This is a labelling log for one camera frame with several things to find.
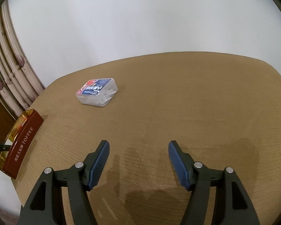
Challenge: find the beige patterned curtain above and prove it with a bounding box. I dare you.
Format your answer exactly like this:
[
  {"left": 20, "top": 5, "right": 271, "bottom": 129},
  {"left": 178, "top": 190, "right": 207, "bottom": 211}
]
[{"left": 0, "top": 0, "right": 44, "bottom": 118}]

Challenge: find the clear floss pick box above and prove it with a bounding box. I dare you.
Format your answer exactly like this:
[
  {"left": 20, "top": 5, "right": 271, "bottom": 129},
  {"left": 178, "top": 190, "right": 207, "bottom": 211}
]
[{"left": 75, "top": 78, "right": 118, "bottom": 107}]

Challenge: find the gold red toffee tin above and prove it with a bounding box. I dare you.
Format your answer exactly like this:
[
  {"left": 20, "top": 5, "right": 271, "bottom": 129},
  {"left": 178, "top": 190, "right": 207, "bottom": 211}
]
[{"left": 0, "top": 109, "right": 44, "bottom": 179}]

